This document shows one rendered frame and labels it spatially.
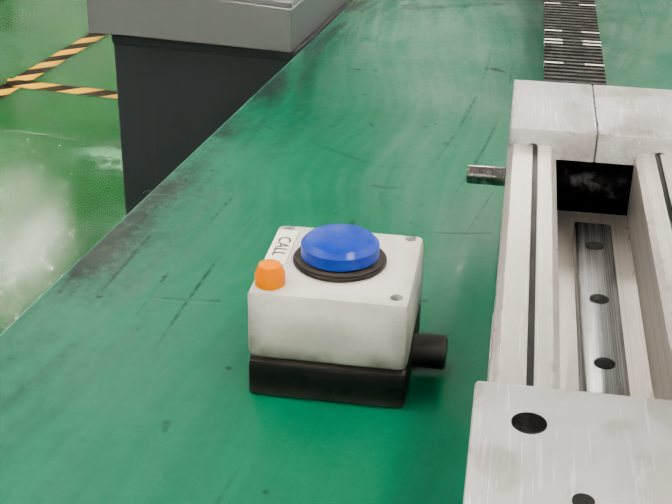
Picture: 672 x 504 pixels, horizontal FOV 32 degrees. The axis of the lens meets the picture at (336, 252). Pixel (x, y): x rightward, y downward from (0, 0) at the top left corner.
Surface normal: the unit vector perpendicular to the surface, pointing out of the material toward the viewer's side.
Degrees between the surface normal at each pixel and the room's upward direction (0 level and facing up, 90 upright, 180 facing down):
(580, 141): 90
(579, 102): 0
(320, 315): 90
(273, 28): 90
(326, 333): 90
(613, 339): 0
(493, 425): 0
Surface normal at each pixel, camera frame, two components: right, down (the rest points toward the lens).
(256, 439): 0.02, -0.89
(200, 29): -0.27, 0.43
